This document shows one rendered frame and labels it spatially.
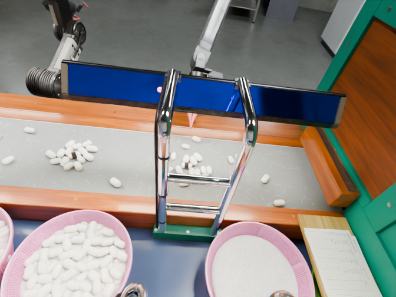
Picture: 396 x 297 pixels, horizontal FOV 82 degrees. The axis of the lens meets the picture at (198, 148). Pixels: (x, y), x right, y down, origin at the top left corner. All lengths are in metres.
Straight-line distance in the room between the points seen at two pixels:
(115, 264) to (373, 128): 0.78
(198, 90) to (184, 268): 0.48
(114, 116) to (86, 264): 0.54
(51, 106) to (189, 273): 0.79
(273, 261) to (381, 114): 0.50
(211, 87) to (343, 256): 0.55
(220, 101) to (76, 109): 0.66
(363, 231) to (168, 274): 0.54
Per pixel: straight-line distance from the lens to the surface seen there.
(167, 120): 0.38
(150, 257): 0.72
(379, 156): 0.78
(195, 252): 0.73
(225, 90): 0.51
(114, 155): 0.84
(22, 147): 0.97
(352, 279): 0.75
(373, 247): 0.79
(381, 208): 0.76
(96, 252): 0.67
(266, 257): 0.71
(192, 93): 0.51
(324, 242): 0.75
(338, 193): 0.77
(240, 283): 0.66
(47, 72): 1.24
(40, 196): 0.77
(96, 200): 0.71
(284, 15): 5.88
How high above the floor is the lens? 1.35
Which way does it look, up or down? 45 degrees down
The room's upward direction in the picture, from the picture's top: 10 degrees clockwise
